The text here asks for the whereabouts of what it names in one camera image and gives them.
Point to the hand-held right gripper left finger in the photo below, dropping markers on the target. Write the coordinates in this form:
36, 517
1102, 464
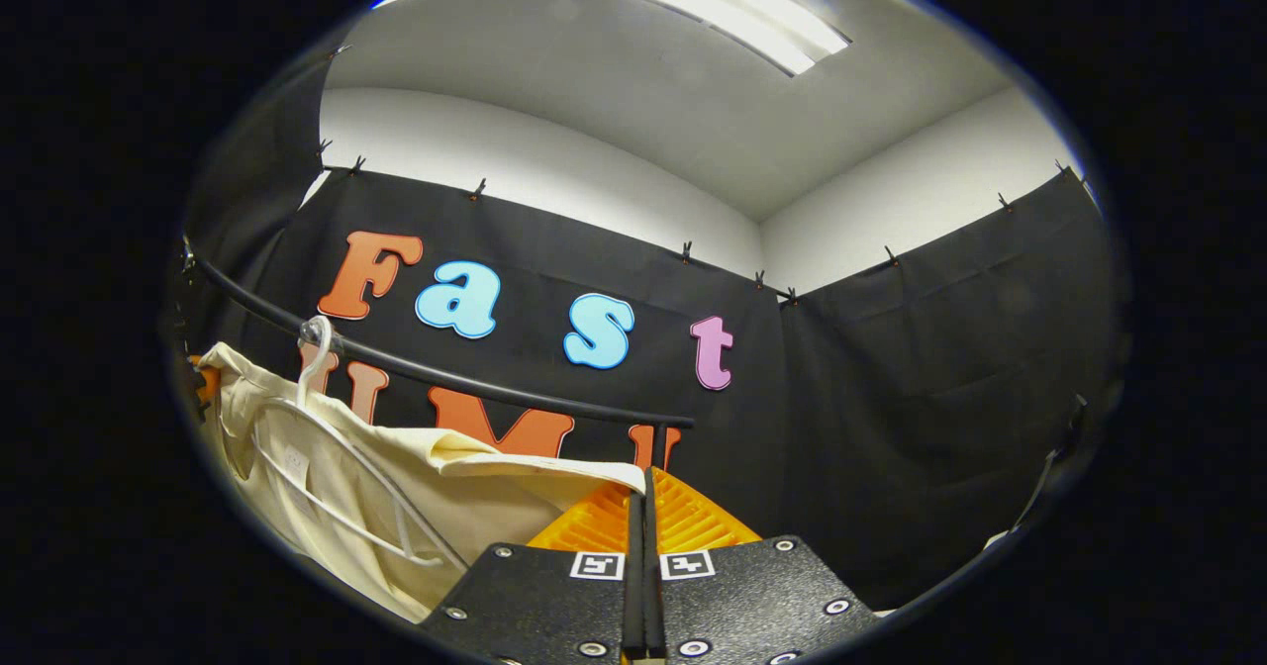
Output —
535, 606

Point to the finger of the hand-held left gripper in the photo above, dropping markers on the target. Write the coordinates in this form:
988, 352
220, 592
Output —
208, 380

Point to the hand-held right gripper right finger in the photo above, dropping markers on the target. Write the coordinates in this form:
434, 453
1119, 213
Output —
752, 601

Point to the cream button-up shirt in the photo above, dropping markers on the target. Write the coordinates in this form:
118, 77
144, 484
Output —
475, 507

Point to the white plastic hanger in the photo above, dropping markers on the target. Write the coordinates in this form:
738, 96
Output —
315, 368

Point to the black backdrop cloth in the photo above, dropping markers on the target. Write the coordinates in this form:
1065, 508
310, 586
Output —
891, 427

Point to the ceiling light panel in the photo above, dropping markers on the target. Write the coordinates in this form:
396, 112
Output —
732, 12

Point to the black clothes rack rail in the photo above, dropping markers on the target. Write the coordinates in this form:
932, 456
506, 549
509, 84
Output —
445, 377

